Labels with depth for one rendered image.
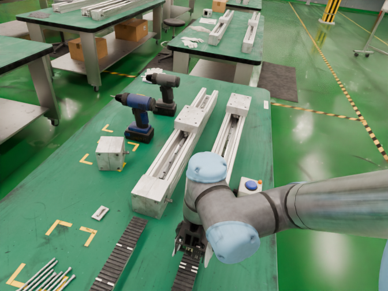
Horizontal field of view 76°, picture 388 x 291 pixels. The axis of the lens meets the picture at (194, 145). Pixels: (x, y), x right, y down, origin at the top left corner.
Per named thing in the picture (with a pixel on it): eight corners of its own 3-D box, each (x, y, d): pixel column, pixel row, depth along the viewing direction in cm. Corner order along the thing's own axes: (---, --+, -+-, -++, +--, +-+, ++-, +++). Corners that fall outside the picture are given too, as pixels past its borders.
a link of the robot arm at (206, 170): (196, 182, 41) (182, 150, 48) (190, 221, 48) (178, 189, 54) (238, 174, 44) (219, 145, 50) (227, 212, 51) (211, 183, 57)
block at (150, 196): (166, 222, 82) (167, 203, 76) (132, 211, 84) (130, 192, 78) (175, 201, 89) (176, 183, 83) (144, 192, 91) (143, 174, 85)
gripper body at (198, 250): (172, 254, 59) (175, 225, 52) (183, 225, 66) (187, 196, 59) (203, 265, 58) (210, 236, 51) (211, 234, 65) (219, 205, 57)
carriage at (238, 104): (245, 121, 127) (248, 109, 123) (224, 116, 129) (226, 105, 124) (248, 107, 139) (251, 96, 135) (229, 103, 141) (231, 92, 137)
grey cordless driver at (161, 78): (175, 118, 134) (178, 79, 121) (140, 112, 135) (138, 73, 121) (178, 111, 140) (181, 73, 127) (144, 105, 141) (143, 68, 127)
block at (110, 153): (128, 171, 99) (126, 152, 93) (99, 170, 97) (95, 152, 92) (131, 155, 107) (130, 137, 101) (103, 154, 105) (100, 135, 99)
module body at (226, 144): (220, 215, 86) (224, 199, 81) (193, 207, 88) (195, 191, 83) (246, 110, 148) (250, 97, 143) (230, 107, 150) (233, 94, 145)
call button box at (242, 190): (256, 208, 90) (261, 196, 87) (230, 200, 92) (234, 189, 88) (258, 192, 97) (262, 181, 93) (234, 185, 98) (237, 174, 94)
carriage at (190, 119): (196, 139, 111) (198, 126, 106) (173, 133, 112) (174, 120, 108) (205, 121, 123) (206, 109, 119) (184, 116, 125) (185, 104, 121)
